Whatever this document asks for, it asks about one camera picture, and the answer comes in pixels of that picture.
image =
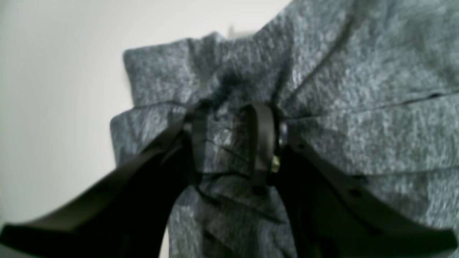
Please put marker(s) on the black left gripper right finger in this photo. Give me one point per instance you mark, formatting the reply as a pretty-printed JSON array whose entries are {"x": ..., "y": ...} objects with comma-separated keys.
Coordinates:
[{"x": 331, "y": 215}]

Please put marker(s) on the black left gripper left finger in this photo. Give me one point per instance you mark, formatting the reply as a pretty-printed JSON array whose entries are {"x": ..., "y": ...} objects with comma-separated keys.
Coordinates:
[{"x": 124, "y": 214}]

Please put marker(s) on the grey long-sleeve T-shirt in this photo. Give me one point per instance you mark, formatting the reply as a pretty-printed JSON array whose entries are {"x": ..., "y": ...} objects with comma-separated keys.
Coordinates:
[{"x": 372, "y": 86}]

